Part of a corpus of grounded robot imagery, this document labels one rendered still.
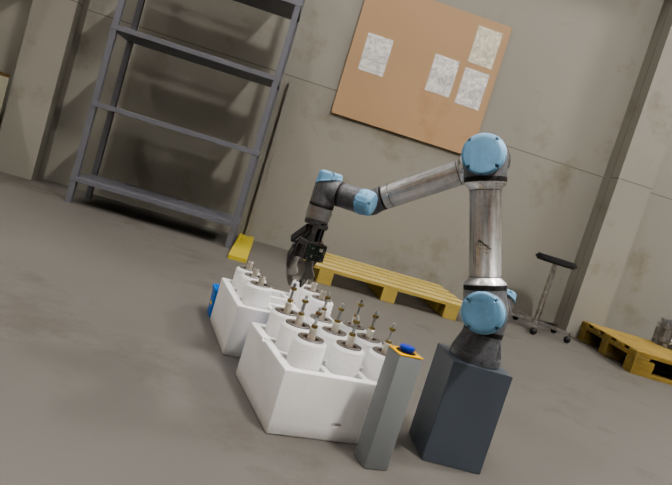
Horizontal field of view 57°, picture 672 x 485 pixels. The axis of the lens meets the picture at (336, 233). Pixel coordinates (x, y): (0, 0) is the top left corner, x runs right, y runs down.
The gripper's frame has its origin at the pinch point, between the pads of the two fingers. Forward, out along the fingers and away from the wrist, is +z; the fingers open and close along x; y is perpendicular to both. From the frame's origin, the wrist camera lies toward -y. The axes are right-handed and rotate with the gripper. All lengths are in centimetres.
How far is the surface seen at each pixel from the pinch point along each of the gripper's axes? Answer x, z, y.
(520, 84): 263, -150, -239
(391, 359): 11.9, 6.2, 42.9
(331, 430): 7.5, 31.7, 32.9
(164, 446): -39, 35, 41
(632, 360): 313, 26, -97
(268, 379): -9.7, 23.8, 21.7
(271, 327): -4.4, 14.9, 2.7
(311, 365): -2.2, 15.7, 28.9
